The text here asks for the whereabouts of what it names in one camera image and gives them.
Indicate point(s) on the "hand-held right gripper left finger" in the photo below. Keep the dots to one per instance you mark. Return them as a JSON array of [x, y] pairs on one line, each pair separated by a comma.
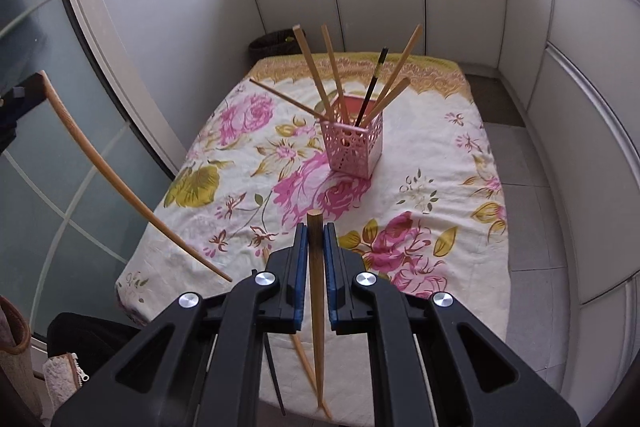
[[300, 279]]

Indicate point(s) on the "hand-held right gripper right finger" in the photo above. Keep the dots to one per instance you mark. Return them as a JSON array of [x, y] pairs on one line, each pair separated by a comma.
[[330, 279]]

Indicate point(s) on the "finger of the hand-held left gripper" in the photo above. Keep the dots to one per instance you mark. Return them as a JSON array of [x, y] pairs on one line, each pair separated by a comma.
[[27, 94]]

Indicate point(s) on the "pink perforated utensil holder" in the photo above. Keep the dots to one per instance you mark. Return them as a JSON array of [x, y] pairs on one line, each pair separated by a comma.
[[350, 152]]

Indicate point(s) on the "glass sliding door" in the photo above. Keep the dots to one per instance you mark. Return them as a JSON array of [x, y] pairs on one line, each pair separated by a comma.
[[50, 232]]

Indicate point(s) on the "floral tablecloth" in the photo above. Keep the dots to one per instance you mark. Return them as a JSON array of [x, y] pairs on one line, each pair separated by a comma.
[[425, 157]]

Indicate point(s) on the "dark cloth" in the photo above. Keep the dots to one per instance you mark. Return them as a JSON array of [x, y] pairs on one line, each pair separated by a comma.
[[85, 332]]

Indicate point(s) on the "black mesh wastebasket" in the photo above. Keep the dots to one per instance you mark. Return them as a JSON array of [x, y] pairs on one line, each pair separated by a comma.
[[267, 44]]

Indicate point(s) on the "beige bag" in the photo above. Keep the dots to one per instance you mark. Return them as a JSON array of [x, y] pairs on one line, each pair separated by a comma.
[[12, 347]]

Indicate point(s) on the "white fluffy zipper pouch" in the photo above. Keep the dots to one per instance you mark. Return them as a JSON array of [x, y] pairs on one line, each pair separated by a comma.
[[62, 382]]

